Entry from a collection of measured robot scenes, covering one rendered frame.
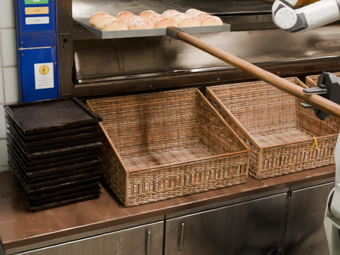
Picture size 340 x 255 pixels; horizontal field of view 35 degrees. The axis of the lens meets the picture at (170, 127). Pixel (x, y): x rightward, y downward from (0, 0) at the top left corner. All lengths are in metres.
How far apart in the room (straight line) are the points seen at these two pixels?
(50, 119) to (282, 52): 1.31
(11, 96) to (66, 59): 0.27
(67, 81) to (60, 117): 0.32
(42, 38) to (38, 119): 0.36
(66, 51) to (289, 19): 0.90
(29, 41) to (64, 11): 0.19
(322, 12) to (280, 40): 0.78
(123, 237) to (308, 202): 0.90
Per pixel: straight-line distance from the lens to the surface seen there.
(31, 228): 1.94
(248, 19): 2.62
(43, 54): 2.20
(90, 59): 2.30
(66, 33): 2.24
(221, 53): 1.74
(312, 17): 2.03
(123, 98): 2.37
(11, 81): 2.24
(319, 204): 2.55
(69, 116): 2.01
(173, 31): 2.02
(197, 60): 2.51
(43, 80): 2.23
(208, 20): 2.19
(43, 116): 2.02
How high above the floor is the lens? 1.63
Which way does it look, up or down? 22 degrees down
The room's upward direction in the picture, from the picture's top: 3 degrees clockwise
